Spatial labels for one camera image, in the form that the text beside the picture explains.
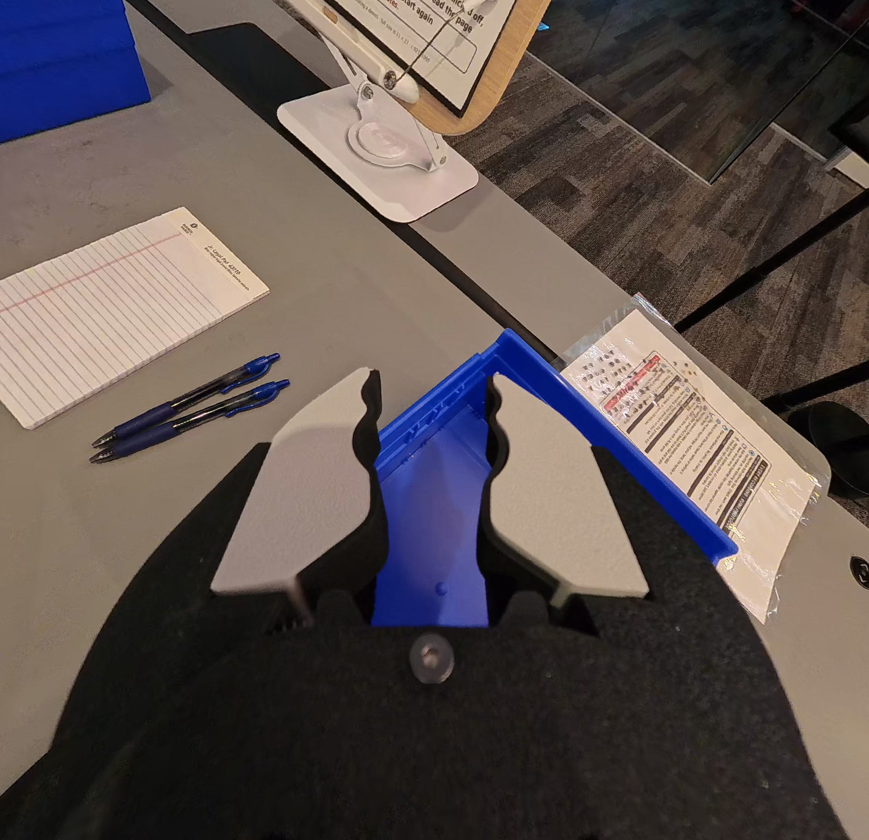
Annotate instruction sheet on wooden stand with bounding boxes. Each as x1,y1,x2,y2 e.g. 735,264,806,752
407,0,568,136

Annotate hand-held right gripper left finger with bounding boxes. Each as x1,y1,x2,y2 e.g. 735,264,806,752
210,368,389,606

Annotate printed sheet in plastic sleeve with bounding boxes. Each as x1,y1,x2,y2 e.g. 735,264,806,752
553,293,832,625

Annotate blue plastic bin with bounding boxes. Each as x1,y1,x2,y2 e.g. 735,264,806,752
370,328,739,629
0,0,152,144

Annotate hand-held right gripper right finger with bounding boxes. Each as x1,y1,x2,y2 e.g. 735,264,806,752
478,373,650,610

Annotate white stand base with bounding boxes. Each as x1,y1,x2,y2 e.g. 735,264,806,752
276,35,479,224

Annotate blue retractable pen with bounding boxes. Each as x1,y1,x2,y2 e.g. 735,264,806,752
88,378,291,465
91,352,281,449

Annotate black floor stand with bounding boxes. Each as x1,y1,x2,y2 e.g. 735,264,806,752
675,202,869,501

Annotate white lined notepad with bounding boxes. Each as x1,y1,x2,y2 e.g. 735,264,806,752
0,206,271,431

